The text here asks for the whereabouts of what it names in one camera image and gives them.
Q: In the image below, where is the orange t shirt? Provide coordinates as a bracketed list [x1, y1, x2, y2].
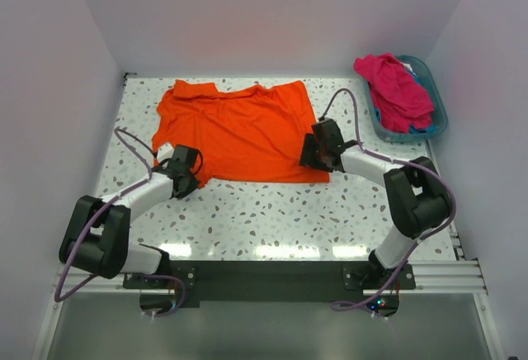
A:
[152, 80, 330, 185]

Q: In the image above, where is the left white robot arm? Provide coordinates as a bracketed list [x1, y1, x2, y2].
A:
[59, 144, 203, 279]

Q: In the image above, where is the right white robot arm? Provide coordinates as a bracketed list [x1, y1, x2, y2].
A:
[299, 118, 455, 273]

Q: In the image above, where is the pink t shirt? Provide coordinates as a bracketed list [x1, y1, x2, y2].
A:
[353, 53, 434, 133]

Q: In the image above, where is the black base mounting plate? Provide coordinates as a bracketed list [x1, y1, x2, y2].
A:
[123, 260, 417, 315]

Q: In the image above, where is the teal plastic basket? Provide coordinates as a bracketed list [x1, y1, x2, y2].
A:
[361, 54, 449, 143]

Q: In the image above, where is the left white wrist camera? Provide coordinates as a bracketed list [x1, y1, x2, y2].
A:
[153, 142, 174, 167]

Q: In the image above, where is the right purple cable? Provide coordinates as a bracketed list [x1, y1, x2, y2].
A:
[321, 88, 458, 316]

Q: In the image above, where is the aluminium rail frame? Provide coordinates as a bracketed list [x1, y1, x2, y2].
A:
[31, 140, 507, 360]

